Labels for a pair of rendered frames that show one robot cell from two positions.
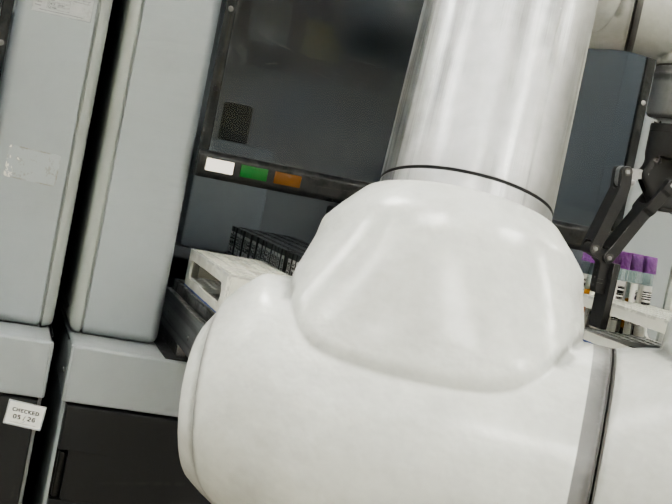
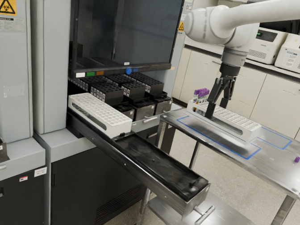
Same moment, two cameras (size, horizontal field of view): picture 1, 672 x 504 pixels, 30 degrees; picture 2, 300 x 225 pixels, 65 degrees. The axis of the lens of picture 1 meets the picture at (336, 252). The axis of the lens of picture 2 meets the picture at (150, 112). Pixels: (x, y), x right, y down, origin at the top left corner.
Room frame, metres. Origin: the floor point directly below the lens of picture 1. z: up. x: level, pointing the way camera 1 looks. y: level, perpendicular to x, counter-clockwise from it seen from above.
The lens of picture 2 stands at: (0.73, 0.44, 1.27)
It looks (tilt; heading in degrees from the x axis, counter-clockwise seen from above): 24 degrees down; 324
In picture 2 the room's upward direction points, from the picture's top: 11 degrees clockwise
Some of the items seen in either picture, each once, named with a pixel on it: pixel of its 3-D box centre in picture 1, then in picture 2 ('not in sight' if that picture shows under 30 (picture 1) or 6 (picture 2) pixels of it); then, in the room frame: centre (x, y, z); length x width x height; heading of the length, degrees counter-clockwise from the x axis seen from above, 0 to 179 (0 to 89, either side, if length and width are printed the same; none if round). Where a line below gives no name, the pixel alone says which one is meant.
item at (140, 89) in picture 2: not in sight; (136, 92); (1.71, -0.16, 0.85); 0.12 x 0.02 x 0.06; 105
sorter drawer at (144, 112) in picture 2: not in sight; (106, 89); (1.94, -0.10, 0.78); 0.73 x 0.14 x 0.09; 16
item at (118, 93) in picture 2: not in sight; (113, 96); (1.67, -0.02, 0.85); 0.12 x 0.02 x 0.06; 106
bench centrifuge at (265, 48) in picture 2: not in sight; (264, 31); (2.55, -2.31, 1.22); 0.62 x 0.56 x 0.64; 104
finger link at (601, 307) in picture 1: (604, 295); (210, 110); (1.32, -0.29, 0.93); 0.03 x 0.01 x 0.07; 14
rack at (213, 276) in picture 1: (242, 291); (97, 114); (1.54, 0.10, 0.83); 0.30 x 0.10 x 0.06; 16
